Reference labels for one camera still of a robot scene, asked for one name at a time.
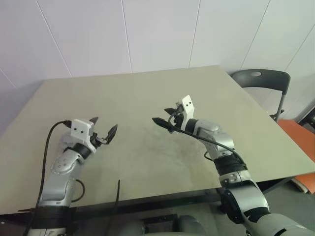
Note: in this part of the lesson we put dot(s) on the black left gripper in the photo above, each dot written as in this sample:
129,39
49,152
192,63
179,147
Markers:
96,141

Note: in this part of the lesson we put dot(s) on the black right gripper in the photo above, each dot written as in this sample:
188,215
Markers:
179,120

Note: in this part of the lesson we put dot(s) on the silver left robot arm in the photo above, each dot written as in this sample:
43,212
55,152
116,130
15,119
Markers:
59,182

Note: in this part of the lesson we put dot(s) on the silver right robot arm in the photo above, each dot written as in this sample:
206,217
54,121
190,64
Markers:
221,140

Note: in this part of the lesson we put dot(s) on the black zip tie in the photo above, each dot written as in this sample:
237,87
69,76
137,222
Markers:
118,189

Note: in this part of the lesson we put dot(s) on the black folding chair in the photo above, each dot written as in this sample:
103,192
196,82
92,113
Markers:
268,79

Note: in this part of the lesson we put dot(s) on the dark grey rounded hump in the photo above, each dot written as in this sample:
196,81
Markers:
192,223

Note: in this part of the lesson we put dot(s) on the orange curved board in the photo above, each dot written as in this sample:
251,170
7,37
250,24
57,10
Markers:
305,182

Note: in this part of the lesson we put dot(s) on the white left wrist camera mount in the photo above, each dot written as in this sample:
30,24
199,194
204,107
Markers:
80,127

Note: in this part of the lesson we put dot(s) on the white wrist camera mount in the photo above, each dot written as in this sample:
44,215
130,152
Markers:
80,127
187,104

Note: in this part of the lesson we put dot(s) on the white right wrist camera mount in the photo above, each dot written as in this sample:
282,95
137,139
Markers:
187,104

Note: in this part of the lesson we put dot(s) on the black table frame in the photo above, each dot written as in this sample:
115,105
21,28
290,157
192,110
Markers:
160,202

